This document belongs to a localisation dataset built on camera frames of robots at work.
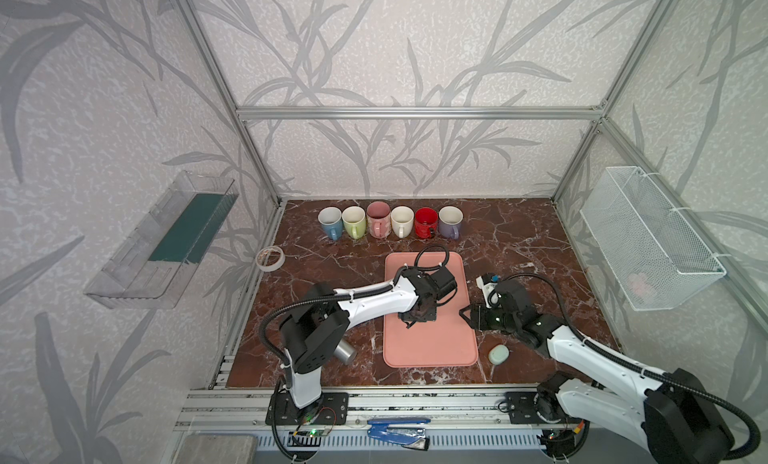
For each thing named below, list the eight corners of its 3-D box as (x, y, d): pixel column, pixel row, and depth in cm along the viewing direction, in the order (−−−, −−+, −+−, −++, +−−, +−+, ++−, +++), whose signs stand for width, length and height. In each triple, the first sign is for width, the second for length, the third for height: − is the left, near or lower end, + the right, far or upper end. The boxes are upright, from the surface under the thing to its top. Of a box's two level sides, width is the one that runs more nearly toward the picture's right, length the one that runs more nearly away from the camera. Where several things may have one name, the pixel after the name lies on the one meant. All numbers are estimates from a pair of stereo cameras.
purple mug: (438, 244, 108) (441, 230, 102) (436, 220, 116) (438, 205, 110) (462, 244, 108) (466, 230, 102) (458, 220, 116) (461, 205, 110)
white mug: (391, 246, 109) (390, 228, 101) (392, 223, 116) (391, 205, 108) (414, 246, 109) (414, 228, 101) (413, 223, 116) (414, 205, 108)
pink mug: (368, 248, 108) (365, 227, 99) (371, 223, 116) (368, 201, 107) (390, 248, 108) (389, 227, 99) (391, 223, 116) (390, 201, 107)
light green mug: (344, 247, 109) (339, 229, 101) (347, 224, 116) (343, 206, 108) (364, 247, 109) (361, 229, 101) (367, 224, 116) (364, 206, 108)
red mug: (415, 241, 110) (416, 227, 103) (415, 222, 116) (415, 207, 110) (436, 241, 110) (438, 227, 103) (434, 222, 116) (436, 207, 110)
